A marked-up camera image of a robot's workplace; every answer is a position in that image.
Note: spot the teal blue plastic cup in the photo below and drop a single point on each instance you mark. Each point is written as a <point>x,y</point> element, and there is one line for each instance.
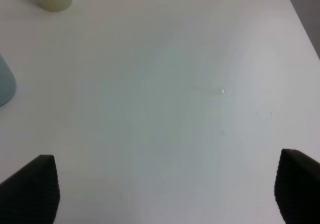
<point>7,83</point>

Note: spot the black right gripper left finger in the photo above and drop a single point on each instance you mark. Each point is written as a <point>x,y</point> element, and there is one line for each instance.
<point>32,194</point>

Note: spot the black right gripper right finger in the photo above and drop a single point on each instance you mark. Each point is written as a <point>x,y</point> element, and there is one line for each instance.
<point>297,188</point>

